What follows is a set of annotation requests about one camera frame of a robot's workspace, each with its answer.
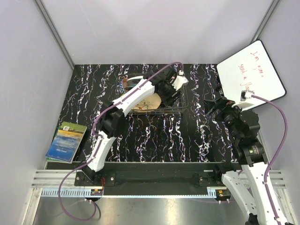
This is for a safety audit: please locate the landscape cover book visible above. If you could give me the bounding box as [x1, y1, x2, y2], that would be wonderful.
[45, 121, 87, 164]

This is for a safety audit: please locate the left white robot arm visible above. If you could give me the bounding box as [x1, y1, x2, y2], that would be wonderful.
[82, 65, 188, 186]

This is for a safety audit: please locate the wire dish rack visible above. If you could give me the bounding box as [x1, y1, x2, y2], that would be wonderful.
[116, 73, 185, 113]

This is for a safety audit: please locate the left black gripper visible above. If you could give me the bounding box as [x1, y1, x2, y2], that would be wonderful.
[157, 80, 182, 106]

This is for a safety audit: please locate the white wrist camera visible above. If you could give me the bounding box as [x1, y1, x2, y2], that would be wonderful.
[233, 90, 262, 111]
[172, 70, 188, 90]

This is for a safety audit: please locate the peach bird plate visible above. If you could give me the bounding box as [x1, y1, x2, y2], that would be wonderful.
[131, 93, 162, 113]

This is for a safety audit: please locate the aluminium slotted rail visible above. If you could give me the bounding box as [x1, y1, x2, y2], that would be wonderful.
[31, 170, 288, 199]

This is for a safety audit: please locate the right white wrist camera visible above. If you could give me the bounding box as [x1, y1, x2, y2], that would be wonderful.
[233, 90, 262, 111]

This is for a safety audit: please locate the red patterned bowl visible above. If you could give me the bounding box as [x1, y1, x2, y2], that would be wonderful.
[120, 77, 128, 93]

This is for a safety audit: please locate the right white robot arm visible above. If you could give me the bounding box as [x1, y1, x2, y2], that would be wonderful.
[204, 97, 290, 225]

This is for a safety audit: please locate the white whiteboard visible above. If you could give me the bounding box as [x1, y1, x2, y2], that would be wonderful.
[217, 40, 286, 103]

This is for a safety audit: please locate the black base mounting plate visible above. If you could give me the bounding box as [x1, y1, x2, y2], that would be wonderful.
[45, 161, 235, 188]

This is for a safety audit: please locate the white watermelon plate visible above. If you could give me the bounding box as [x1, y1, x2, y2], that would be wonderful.
[127, 75, 143, 87]

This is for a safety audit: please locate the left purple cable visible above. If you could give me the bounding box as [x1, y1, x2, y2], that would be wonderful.
[58, 61, 185, 222]

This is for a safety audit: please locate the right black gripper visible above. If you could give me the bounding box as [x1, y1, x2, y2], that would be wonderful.
[202, 96, 246, 141]

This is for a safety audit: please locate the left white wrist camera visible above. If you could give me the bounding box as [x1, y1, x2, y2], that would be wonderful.
[172, 70, 188, 90]

